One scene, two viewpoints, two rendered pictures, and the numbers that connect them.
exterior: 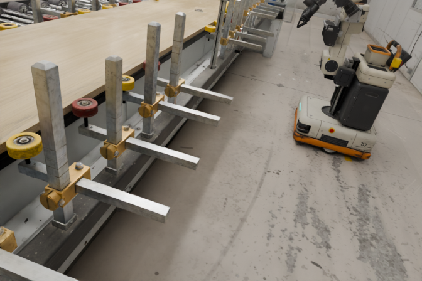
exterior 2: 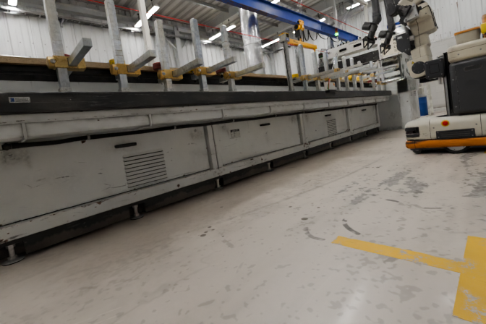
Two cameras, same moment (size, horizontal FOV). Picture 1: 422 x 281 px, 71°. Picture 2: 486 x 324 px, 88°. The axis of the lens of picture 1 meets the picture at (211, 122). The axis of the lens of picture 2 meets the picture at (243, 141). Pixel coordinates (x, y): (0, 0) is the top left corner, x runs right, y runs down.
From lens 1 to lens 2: 1.30 m
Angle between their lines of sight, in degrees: 42
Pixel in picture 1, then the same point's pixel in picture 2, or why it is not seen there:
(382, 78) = (474, 45)
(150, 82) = (197, 52)
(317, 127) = (426, 125)
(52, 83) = (110, 6)
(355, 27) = (425, 26)
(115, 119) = (161, 53)
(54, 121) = (111, 23)
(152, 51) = (194, 32)
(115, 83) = (158, 31)
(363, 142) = not seen: outside the picture
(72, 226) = (126, 91)
